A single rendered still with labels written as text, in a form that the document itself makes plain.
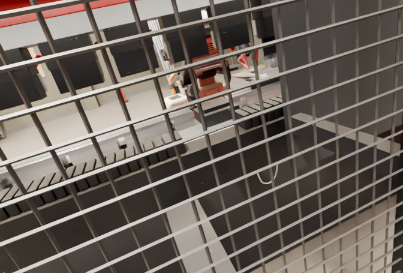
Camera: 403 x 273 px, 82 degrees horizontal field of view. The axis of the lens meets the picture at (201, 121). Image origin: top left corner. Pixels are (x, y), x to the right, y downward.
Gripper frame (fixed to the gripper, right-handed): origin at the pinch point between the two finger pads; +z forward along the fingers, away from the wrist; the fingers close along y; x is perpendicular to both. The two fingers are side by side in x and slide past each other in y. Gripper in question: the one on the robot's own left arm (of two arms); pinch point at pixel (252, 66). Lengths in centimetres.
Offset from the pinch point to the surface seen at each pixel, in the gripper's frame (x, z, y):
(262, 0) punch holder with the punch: -32.8, -13.3, -3.5
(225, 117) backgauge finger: -40, 26, -38
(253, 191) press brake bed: 6, 58, -23
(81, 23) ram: -36, -18, -69
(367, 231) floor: 21, 107, 36
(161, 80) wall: 610, -253, 33
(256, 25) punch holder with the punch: -23.0, -9.0, -3.8
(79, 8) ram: -38, -22, -68
